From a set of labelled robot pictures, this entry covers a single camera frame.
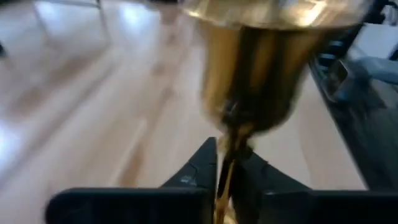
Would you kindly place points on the short gold candle holder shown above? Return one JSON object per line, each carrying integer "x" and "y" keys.
{"x": 255, "y": 77}

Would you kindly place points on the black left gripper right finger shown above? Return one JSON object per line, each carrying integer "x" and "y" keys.
{"x": 264, "y": 177}

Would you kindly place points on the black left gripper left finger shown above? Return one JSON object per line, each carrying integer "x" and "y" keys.
{"x": 199, "y": 171}

